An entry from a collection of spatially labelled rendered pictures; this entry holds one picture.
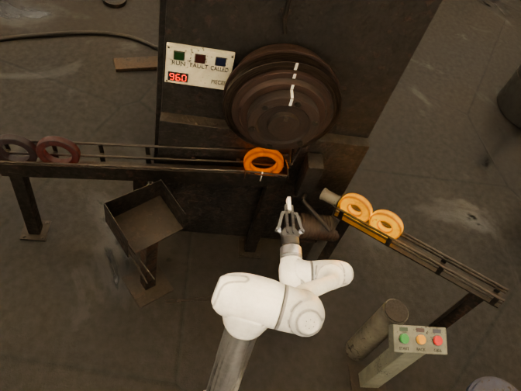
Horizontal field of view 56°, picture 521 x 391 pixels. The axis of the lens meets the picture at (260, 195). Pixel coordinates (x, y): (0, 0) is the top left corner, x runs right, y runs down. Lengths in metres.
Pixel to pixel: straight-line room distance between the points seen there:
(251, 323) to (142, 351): 1.22
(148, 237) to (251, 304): 0.87
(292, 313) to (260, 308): 0.09
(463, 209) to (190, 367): 2.12
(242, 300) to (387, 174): 2.31
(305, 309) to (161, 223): 0.98
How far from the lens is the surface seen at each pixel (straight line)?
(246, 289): 1.37
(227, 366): 1.57
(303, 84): 1.84
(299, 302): 1.39
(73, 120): 3.39
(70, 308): 2.66
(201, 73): 2.02
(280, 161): 2.22
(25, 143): 2.33
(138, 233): 2.14
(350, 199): 2.25
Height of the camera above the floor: 2.42
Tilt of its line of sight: 52 degrees down
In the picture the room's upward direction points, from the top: 18 degrees clockwise
